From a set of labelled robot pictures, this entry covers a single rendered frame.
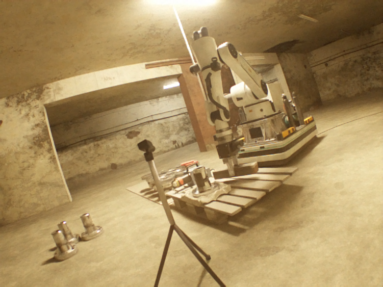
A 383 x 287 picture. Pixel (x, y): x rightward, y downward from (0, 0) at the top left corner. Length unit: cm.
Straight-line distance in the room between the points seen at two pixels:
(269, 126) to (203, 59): 121
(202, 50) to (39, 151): 442
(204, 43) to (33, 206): 499
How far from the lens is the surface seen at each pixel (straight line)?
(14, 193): 575
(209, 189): 192
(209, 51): 223
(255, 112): 290
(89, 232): 240
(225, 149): 194
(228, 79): 738
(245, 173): 201
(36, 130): 559
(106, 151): 1078
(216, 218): 164
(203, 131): 636
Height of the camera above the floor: 74
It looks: 3 degrees down
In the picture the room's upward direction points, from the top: 17 degrees counter-clockwise
